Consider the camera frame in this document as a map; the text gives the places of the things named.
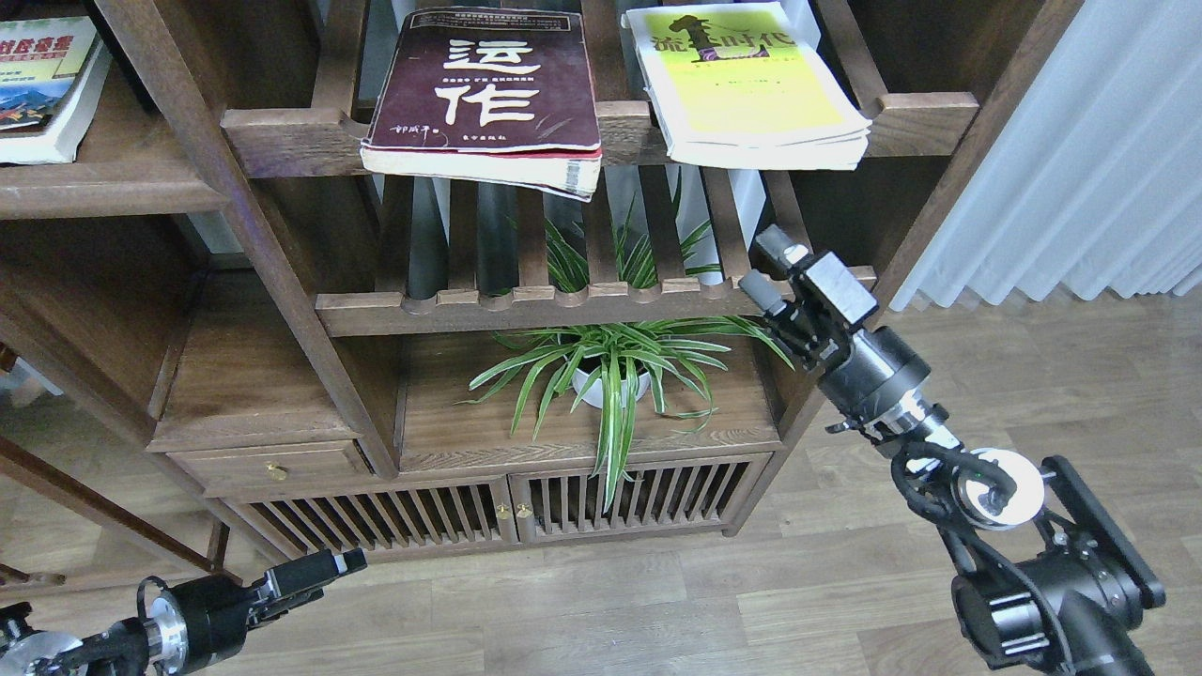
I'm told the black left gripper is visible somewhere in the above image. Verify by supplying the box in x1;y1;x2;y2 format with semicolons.
141;548;365;672

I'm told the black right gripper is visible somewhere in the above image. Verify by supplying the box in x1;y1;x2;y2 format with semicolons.
738;225;940;440

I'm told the white book with colourful picture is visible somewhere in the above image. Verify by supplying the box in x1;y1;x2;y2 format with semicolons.
1;16;112;165

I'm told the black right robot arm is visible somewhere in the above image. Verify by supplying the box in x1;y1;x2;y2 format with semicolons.
740;225;1166;675

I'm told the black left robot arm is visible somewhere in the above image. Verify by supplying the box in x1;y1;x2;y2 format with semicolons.
1;548;365;675

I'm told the green spider plant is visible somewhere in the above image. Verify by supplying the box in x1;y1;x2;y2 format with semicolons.
458;168;802;515

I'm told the dark wooden bookshelf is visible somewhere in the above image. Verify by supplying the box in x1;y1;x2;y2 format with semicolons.
0;0;1090;573

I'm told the yellow green book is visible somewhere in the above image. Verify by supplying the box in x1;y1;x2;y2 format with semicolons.
623;1;871;171

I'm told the white pleated curtain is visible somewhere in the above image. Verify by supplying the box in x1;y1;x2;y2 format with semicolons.
889;1;1201;312

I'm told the dark maroon book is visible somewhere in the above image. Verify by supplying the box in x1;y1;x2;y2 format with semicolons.
361;6;602;202

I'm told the dark wooden side frame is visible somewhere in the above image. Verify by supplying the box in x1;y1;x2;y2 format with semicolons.
1;438;243;595

